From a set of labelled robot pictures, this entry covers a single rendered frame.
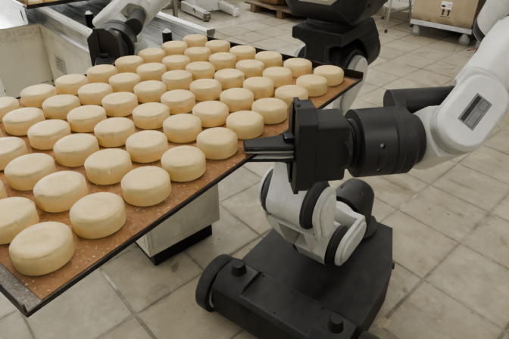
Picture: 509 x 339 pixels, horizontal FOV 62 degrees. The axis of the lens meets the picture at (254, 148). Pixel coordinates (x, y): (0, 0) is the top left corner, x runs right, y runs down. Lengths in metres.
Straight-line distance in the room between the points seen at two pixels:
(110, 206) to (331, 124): 0.26
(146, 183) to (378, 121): 0.28
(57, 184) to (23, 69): 1.51
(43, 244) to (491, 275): 1.75
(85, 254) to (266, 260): 1.18
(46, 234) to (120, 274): 1.40
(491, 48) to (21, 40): 1.67
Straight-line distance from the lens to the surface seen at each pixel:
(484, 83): 0.60
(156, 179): 0.46
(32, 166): 0.52
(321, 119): 0.52
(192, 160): 0.48
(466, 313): 1.78
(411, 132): 0.54
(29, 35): 1.95
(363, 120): 0.53
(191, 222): 1.74
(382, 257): 1.62
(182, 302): 1.67
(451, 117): 0.56
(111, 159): 0.50
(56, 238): 0.41
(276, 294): 1.42
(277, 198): 1.11
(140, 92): 0.67
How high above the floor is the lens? 1.28
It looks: 31 degrees down
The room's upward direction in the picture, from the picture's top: straight up
